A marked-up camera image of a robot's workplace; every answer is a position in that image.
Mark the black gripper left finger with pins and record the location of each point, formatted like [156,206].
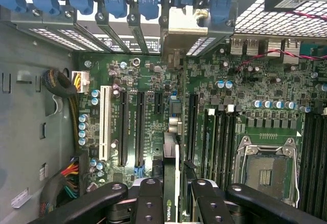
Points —
[149,203]

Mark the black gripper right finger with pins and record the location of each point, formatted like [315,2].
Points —
[212,206]

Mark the CPU socket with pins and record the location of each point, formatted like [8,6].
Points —
[265,173]

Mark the white expansion slot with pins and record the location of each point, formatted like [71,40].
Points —
[105,121]

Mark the green motherboard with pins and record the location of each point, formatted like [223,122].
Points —
[143,80]

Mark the white power connector plug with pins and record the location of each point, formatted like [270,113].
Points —
[80,82]

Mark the open grey PC case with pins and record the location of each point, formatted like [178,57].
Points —
[25,106]

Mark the silver rear port block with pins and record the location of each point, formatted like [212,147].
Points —
[263,46]

